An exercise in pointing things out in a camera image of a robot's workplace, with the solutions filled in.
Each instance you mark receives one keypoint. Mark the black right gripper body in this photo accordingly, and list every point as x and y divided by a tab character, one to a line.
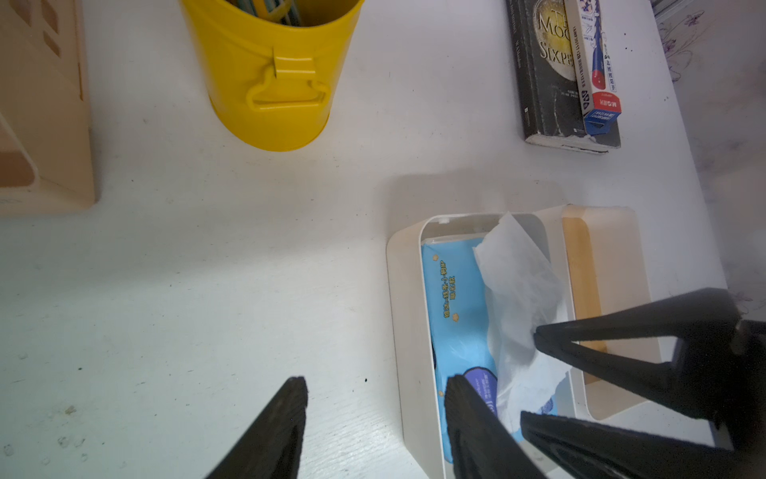
741	421

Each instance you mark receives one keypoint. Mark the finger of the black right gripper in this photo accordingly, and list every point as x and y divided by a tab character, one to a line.
591	450
676	352

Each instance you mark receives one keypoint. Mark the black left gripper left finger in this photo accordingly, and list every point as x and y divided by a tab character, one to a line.
271	447

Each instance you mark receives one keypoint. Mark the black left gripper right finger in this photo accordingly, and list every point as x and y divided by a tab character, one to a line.
481	446

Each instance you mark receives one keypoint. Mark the blue tissue paper pack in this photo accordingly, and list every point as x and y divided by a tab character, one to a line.
488	283

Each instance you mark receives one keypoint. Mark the white tissue box lid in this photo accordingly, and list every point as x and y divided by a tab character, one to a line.
607	274

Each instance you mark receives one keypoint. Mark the white blue pencil box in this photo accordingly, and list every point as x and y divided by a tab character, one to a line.
599	99

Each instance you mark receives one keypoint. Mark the white tissue box base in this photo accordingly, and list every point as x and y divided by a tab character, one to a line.
415	365

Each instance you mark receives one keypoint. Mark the black paperback book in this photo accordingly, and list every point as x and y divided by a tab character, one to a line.
546	79

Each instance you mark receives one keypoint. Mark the beige plastic desk organizer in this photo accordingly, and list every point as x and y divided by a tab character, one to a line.
46	158

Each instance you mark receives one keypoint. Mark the yellow metal pencil bucket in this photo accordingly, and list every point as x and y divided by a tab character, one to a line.
272	85

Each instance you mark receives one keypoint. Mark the pencils in yellow bucket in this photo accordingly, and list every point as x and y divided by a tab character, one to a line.
284	12

